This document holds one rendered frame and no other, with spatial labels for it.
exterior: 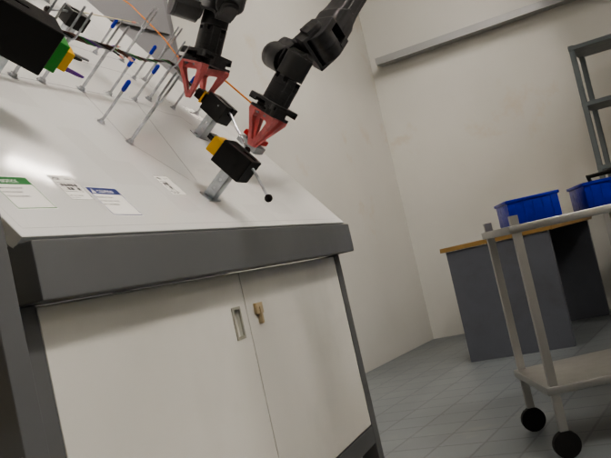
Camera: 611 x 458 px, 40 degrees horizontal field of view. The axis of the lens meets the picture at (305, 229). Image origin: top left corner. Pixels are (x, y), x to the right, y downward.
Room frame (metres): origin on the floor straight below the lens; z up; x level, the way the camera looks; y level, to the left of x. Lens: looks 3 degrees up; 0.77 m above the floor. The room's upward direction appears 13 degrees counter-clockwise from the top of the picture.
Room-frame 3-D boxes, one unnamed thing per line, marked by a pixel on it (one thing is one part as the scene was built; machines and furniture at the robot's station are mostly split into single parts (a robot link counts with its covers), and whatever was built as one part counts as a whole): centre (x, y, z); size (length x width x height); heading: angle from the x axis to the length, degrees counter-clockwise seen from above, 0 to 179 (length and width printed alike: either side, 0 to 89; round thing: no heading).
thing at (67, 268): (1.44, 0.11, 0.83); 1.18 x 0.05 x 0.06; 161
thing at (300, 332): (1.70, 0.04, 0.60); 0.55 x 0.03 x 0.39; 161
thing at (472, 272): (5.90, -1.46, 0.37); 1.39 x 0.72 x 0.75; 152
